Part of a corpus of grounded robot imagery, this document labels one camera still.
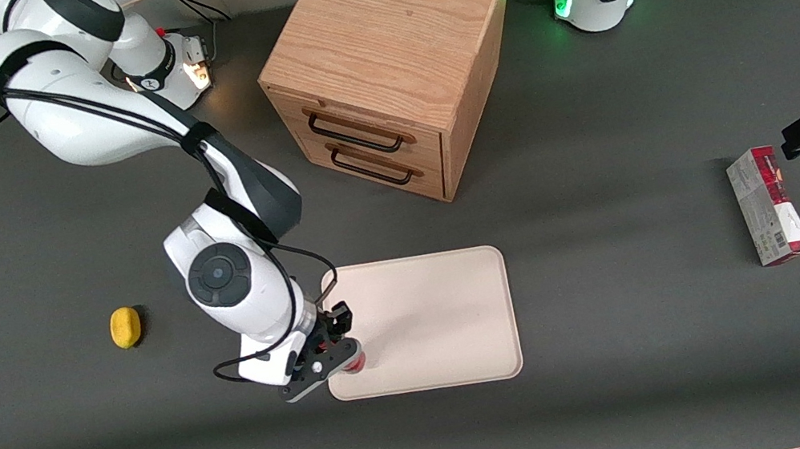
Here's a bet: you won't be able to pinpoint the small red object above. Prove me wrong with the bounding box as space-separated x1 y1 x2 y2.
341 349 371 377

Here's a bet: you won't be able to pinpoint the beige rectangular tray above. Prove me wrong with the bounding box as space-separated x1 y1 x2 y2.
309 241 527 409

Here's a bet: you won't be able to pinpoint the red plaid cardboard box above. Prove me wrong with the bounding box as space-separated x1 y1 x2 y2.
723 140 800 272

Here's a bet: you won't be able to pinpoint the yellow lemon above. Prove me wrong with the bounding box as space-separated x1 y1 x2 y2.
107 304 145 352

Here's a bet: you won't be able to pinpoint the wooden two-drawer cabinet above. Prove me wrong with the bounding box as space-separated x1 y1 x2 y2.
244 0 548 231

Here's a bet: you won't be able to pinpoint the black metal drawer handle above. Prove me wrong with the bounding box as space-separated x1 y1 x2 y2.
327 135 417 197
304 96 408 168

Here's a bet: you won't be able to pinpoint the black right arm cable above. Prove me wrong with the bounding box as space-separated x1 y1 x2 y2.
0 0 354 422

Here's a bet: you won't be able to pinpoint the black right arm base cables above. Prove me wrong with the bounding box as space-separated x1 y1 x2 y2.
154 0 240 74

